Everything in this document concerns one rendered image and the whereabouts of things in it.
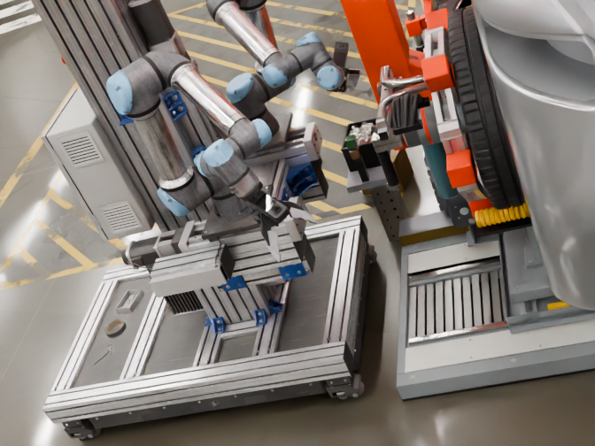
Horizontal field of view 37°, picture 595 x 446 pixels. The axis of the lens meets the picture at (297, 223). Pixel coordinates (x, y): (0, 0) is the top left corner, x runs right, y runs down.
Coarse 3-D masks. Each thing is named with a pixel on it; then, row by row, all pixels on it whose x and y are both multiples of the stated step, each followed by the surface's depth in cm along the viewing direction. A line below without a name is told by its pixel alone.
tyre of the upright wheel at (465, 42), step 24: (456, 24) 270; (456, 48) 264; (480, 48) 261; (456, 72) 262; (480, 72) 259; (480, 96) 258; (480, 120) 259; (480, 144) 261; (504, 144) 261; (480, 168) 266; (504, 168) 264; (504, 192) 274
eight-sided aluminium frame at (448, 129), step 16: (432, 32) 285; (432, 48) 282; (448, 48) 296; (432, 96) 268; (448, 96) 267; (448, 128) 266; (448, 144) 268; (464, 144) 268; (480, 176) 302; (464, 192) 280; (480, 192) 285
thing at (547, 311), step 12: (504, 252) 341; (504, 264) 335; (504, 276) 330; (504, 288) 321; (504, 300) 317; (540, 300) 313; (552, 300) 311; (516, 312) 313; (528, 312) 308; (540, 312) 306; (552, 312) 306; (564, 312) 305; (576, 312) 304; (588, 312) 304; (516, 324) 311; (528, 324) 310; (540, 324) 309; (552, 324) 309
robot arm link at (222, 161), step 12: (216, 144) 233; (228, 144) 235; (204, 156) 234; (216, 156) 232; (228, 156) 233; (216, 168) 234; (228, 168) 233; (240, 168) 234; (228, 180) 234; (240, 180) 234
